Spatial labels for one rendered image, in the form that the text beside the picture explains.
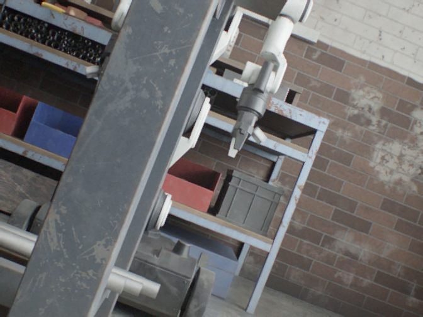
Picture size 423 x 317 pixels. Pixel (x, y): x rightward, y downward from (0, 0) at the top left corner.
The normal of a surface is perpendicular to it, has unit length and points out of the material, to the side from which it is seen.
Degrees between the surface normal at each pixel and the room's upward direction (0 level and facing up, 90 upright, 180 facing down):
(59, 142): 90
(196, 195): 90
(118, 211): 90
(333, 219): 90
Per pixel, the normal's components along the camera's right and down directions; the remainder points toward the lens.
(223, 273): 0.04, 0.00
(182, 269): 0.29, -0.66
